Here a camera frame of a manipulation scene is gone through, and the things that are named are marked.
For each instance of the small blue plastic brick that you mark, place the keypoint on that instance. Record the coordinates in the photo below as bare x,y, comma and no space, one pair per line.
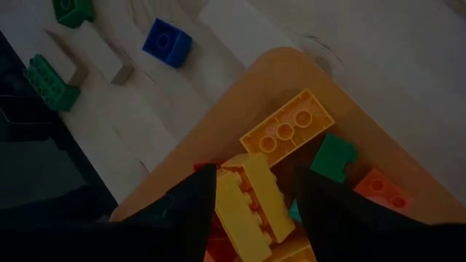
167,41

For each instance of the orange long plastic brick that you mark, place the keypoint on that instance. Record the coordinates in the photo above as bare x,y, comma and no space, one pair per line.
382,191

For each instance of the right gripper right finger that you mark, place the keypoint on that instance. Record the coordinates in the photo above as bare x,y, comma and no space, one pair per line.
382,240

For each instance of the plain wooden block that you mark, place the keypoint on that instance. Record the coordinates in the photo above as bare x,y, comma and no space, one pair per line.
100,54
60,60

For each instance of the yellow plastic brick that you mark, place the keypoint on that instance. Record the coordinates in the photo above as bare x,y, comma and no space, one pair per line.
293,255

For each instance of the orange-yellow plastic brick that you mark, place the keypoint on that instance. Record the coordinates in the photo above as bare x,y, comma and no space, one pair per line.
287,127
255,207

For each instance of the orange translucent plastic bin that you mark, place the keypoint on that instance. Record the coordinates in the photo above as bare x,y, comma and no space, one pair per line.
225,120

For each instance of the green plastic brick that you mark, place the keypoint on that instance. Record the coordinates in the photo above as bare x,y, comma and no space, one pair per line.
333,158
73,12
51,83

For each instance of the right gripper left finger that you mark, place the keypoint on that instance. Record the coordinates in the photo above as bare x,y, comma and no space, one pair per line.
127,240

